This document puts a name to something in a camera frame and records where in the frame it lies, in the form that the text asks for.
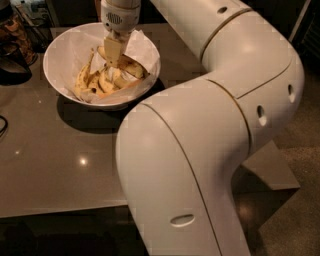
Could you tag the black kettle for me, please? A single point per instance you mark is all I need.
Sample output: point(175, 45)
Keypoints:
point(13, 68)

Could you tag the patterned jar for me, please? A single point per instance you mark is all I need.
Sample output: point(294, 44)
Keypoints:
point(12, 30)

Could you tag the black wire rack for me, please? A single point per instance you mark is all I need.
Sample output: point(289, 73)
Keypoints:
point(38, 29)

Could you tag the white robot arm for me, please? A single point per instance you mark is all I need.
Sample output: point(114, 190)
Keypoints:
point(176, 151)

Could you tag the banana in bowl middle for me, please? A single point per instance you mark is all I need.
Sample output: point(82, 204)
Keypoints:
point(94, 81)

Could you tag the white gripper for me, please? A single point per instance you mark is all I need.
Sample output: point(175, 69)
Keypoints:
point(120, 19)

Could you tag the banana at bowl left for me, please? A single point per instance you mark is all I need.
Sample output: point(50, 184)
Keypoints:
point(82, 79)

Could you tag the dark cabinet with handle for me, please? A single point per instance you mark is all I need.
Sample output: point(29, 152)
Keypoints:
point(112, 232)

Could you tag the white bowl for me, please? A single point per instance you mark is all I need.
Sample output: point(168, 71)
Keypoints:
point(69, 52)

